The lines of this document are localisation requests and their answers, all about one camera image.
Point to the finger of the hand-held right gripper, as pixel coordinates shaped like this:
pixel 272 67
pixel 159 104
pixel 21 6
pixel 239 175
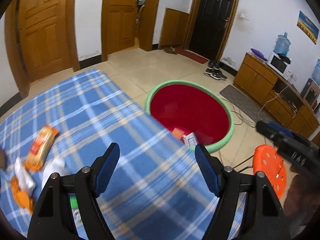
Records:
pixel 282 128
pixel 266 131

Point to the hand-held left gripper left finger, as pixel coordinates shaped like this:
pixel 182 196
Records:
pixel 108 165

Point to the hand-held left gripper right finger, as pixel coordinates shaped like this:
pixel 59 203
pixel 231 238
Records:
pixel 207 170

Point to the white green cardboard box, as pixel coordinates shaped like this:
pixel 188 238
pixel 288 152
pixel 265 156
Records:
pixel 191 139

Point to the small orange packet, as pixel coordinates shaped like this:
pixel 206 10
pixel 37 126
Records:
pixel 178 133

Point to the white packet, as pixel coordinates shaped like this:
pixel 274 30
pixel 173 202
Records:
pixel 53 167

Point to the red basin with green rim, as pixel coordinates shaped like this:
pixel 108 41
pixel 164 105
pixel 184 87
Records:
pixel 190 105

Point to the orange snack packet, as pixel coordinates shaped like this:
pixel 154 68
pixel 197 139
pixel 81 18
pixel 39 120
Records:
pixel 41 145

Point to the silver foil wrapper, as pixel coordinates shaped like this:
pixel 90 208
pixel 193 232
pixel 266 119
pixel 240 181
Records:
pixel 23 177

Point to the orange wrapper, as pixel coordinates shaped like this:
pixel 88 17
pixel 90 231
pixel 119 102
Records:
pixel 21 200

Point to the person's right forearm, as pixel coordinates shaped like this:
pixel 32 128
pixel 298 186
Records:
pixel 302 200

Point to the orange plastic stool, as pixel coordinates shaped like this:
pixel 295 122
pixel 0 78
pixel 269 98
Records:
pixel 265 160

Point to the grey floor mat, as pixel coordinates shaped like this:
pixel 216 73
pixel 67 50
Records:
pixel 242 101

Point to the blue plaid blanket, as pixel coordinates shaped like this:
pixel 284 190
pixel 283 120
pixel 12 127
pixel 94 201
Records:
pixel 112 120

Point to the wooden low cabinet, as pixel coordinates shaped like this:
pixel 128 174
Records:
pixel 255 80

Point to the white microwave oven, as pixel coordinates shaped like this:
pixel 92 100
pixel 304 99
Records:
pixel 277 63

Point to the blue water jug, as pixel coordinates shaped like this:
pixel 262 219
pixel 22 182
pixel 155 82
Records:
pixel 283 45
pixel 317 70

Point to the black white sneakers pair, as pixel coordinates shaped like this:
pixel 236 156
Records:
pixel 216 74

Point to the purple cloth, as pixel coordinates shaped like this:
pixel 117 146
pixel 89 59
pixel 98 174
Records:
pixel 258 53

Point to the dark shoes pair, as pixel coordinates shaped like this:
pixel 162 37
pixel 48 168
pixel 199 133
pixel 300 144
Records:
pixel 213 64

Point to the red doormat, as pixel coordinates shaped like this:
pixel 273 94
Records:
pixel 192 56

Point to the brown slippers pair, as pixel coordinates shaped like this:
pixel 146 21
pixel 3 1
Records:
pixel 170 50

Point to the black entrance door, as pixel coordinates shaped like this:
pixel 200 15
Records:
pixel 212 17

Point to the wooden panel door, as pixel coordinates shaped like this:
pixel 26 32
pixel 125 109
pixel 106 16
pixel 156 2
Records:
pixel 120 17
pixel 40 30

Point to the blue yellow wall picture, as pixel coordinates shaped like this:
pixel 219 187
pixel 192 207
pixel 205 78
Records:
pixel 307 26

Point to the white wall switch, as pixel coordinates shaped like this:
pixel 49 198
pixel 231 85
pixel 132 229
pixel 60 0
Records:
pixel 245 17

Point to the wooden wall panel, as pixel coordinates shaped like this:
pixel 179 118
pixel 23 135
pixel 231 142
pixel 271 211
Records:
pixel 173 27

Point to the wooden door frame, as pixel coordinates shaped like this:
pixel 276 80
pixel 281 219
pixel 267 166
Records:
pixel 152 17
pixel 71 30

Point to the brown entrance door frame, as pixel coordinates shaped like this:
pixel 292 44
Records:
pixel 192 10

